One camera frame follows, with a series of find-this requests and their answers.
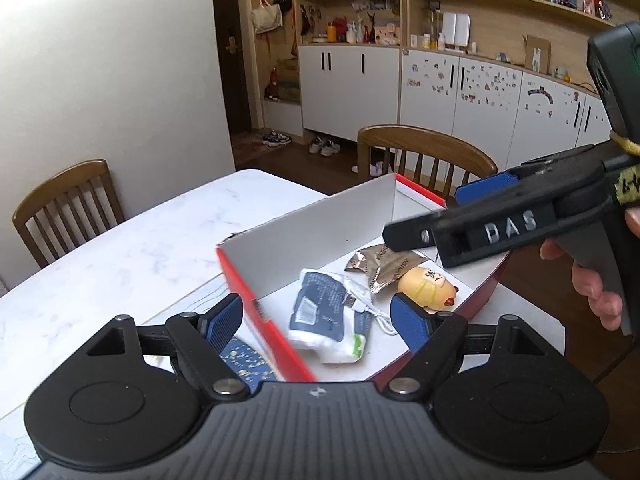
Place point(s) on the white cabinet wall unit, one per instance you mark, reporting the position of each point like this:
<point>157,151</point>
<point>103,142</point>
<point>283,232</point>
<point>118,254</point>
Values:
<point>508,76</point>

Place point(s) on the white navy tissue pack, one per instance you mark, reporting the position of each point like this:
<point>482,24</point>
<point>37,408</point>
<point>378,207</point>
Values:
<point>332,317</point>

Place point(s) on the wooden chair left side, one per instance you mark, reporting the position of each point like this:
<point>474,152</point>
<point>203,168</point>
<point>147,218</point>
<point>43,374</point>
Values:
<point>64,212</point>

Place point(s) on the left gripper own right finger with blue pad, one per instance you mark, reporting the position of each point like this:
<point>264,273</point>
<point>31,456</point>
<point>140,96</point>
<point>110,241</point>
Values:
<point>435,343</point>

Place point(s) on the left gripper own left finger with blue pad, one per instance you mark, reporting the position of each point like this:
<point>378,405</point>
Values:
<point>198,340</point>

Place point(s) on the person's right hand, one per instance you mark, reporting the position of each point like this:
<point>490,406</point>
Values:
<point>608,306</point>

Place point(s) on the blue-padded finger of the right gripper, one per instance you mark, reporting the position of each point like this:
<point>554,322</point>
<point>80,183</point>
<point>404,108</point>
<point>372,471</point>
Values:
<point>470,192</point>

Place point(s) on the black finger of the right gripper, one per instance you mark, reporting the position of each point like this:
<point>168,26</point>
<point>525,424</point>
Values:
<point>411,233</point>

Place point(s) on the wooden chair far side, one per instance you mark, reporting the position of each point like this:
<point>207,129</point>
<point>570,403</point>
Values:
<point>437,161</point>

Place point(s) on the wooden chair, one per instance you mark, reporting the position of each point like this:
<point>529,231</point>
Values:
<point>64,212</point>
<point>437,161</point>

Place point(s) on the yellow cartoon head toy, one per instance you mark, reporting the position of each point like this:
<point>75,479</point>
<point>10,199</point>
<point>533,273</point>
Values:
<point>429,289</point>

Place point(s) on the silver foil snack packet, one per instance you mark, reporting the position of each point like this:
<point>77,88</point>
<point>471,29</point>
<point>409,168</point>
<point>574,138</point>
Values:
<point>382,266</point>

